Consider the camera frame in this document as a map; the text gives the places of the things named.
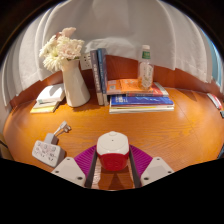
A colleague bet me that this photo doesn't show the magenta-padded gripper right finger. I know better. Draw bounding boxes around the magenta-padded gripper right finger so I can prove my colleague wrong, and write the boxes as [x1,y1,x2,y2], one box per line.
[128,144,175,188]

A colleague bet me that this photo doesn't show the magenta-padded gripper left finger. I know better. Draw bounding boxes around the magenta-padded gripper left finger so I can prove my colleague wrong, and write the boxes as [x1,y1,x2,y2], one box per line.
[51,144,99,189]

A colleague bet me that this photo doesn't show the red and white charger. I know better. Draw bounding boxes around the red and white charger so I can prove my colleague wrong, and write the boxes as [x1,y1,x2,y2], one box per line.
[96,130,130,173]

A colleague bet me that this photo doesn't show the white power strip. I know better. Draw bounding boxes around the white power strip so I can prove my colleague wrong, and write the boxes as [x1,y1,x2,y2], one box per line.
[31,139,67,168]

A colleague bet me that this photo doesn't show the large flat white book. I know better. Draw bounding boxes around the large flat white book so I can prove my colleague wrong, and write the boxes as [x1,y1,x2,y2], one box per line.
[108,104,175,115]

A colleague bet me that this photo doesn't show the flat yellow book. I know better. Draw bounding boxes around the flat yellow book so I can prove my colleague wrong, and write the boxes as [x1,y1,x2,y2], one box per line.
[29,99,61,114]

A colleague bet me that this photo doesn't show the white ceramic vase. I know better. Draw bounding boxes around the white ceramic vase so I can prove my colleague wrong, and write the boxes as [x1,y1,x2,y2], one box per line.
[60,59,91,108]

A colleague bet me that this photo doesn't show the flat orange book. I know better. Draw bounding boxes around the flat orange book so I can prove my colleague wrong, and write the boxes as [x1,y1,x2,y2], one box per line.
[106,78,156,96]

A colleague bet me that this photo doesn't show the red booklet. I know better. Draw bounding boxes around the red booklet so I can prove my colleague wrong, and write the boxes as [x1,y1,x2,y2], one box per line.
[206,92,224,110]

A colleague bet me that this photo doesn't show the upright grey book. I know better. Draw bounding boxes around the upright grey book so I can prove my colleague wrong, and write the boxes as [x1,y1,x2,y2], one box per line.
[89,49,105,107]

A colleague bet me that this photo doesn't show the clear green-capped drink bottle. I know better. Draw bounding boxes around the clear green-capped drink bottle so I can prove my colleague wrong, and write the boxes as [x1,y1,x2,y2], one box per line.
[137,44,155,92]

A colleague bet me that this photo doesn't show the upright blue book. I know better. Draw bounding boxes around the upright blue book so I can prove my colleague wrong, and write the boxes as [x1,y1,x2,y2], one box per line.
[96,48,110,106]

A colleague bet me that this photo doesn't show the white and pink flowers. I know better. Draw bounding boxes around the white and pink flowers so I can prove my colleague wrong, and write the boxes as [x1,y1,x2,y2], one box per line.
[38,27,86,73]

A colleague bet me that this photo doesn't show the window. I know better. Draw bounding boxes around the window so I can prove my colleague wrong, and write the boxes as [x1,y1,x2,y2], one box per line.
[203,29,224,88]

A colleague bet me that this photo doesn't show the white curtain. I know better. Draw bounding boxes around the white curtain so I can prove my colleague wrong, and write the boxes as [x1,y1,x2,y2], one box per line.
[1,0,223,108]

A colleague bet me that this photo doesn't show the white power strip cable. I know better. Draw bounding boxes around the white power strip cable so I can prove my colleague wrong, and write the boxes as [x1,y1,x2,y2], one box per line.
[44,120,72,145]

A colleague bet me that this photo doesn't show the white wall outlet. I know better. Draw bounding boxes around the white wall outlet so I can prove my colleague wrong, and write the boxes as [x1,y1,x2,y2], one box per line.
[79,53,93,71]

